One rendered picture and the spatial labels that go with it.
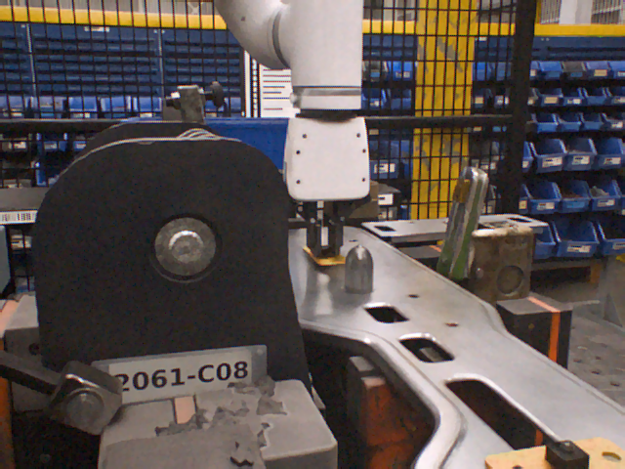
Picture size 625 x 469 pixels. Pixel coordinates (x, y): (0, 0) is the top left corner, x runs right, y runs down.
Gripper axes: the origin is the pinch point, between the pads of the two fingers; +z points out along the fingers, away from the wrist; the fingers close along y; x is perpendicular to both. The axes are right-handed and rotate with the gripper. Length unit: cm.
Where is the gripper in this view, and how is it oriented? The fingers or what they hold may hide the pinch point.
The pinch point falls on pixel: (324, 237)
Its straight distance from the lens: 78.8
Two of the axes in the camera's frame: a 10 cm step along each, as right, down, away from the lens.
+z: 0.0, 9.8, 2.2
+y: 9.6, -0.6, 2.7
